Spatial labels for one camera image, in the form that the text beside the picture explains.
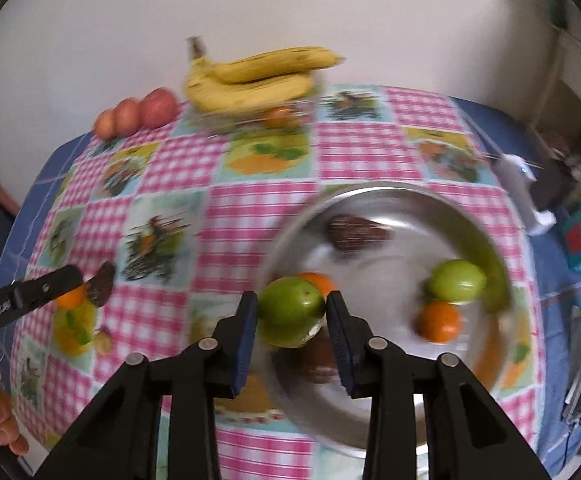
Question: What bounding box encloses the medium red tomato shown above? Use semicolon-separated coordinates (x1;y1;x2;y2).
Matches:
114;98;142;137

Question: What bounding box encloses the clear plastic container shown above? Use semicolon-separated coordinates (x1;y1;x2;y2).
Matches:
188;92;321;133

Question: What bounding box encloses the small dark brown fruit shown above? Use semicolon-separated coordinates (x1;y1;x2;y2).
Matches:
298;332;344;386

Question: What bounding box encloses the small tan fruit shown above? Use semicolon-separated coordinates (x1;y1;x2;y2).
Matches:
93;329;114;356

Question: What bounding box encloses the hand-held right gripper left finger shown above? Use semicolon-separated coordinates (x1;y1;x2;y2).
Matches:
35;291;260;480

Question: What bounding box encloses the red apple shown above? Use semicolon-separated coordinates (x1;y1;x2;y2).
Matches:
139;87;178;129

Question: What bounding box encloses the bunch of yellow bananas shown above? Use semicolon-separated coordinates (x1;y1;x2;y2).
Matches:
184;35;316;113

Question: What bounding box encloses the pink checkered fruit-print tablecloth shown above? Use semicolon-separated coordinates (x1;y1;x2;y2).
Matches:
8;85;546;480

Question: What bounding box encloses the person's left hand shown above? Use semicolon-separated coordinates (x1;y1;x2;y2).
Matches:
0;362;30;457

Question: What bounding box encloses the orange mandarin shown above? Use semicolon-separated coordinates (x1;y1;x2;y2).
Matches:
263;107;304;130
298;272;338;297
415;301;462;345
54;284;88;310

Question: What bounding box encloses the small green apple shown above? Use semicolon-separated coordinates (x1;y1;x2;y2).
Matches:
425;259;487;304

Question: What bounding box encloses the white wooden furniture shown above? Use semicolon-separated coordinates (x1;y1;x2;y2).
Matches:
525;25;581;161

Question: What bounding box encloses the large steel bowl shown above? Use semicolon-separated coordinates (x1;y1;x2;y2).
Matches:
256;181;514;458

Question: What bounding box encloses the small orange tomato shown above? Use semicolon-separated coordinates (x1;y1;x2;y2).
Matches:
94;110;117;140

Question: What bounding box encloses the white plastic device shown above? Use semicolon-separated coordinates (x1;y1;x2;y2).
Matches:
495;152;556;237

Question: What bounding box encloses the black charger block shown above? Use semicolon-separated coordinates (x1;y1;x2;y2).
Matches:
533;160;579;211

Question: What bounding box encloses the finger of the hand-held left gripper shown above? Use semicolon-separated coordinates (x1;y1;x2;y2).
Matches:
13;265;85;313

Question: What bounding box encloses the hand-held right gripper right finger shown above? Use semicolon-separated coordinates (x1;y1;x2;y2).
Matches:
325;290;551;480

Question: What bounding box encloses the large green apple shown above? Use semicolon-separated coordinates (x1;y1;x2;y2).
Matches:
258;276;327;348

